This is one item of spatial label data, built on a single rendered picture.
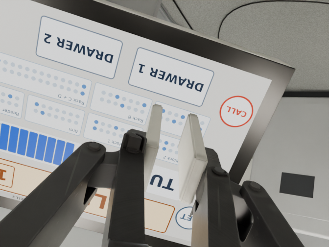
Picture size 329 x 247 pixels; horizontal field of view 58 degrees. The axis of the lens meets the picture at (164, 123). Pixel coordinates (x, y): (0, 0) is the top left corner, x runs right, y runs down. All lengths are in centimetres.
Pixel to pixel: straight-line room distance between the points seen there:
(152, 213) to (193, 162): 29
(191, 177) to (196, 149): 2
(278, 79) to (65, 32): 25
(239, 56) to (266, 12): 141
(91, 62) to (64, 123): 9
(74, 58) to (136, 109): 9
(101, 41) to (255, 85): 19
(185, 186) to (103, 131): 23
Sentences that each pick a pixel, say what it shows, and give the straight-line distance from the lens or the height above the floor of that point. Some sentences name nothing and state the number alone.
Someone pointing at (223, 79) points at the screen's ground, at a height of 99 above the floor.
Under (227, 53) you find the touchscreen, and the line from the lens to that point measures 35.
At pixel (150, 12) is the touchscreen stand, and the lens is 49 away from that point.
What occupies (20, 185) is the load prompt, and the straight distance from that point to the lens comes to 46.
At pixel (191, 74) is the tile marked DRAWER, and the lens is 35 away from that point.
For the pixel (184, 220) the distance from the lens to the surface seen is 45.
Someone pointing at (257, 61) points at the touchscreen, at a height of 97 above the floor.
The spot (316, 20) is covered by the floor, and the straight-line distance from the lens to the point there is 180.
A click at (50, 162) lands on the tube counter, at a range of 43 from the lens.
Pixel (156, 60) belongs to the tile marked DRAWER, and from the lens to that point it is 35.
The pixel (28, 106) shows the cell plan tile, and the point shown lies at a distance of 40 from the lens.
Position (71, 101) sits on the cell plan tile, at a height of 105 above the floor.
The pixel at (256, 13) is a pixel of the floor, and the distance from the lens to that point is 177.
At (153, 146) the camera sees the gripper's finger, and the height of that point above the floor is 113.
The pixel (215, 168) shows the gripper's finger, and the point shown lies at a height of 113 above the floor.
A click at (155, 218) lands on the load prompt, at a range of 45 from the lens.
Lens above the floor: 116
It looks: 18 degrees down
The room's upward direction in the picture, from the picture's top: 165 degrees counter-clockwise
